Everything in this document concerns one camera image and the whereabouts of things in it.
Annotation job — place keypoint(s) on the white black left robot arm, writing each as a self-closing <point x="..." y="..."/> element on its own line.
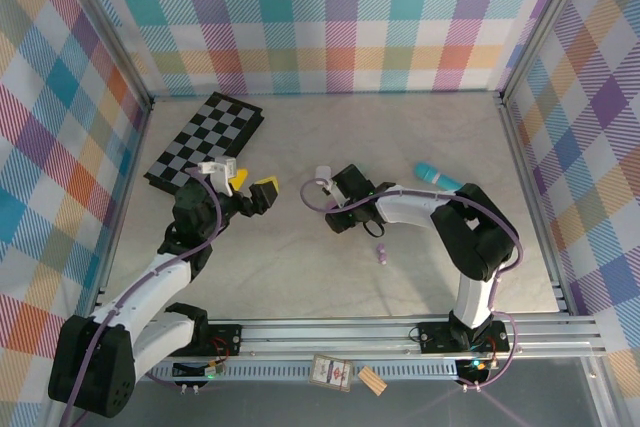
<point x="145" y="282"/>

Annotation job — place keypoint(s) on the black grey folding chessboard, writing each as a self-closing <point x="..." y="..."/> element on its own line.
<point x="205" y="147"/>

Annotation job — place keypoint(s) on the small black control board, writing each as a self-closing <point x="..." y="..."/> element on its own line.
<point x="475" y="366"/>
<point x="210" y="372"/>

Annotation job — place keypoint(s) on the teal toy microphone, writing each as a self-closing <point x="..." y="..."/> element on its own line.
<point x="430" y="174"/>

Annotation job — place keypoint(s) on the small wooden block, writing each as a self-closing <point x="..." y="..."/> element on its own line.
<point x="372" y="381"/>

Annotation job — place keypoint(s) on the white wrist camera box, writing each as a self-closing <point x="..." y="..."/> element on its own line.
<point x="220" y="174"/>
<point x="327" y="179"/>

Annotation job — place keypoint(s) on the aluminium frame post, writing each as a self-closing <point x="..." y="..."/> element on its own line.
<point x="112" y="32"/>
<point x="545" y="22"/>

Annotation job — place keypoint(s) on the playing card box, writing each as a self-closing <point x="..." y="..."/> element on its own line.
<point x="330" y="372"/>

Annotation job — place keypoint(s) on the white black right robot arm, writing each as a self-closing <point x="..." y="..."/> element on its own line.
<point x="410" y="207"/>

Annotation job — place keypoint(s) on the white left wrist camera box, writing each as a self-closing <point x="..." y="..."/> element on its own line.
<point x="220" y="174"/>

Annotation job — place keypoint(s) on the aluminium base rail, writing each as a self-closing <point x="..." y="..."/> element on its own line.
<point x="325" y="339"/>

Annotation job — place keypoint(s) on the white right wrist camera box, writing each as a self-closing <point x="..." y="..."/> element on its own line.
<point x="327" y="179"/>

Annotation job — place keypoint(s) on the aluminium side rail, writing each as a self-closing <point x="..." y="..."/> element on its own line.
<point x="527" y="172"/>
<point x="129" y="177"/>

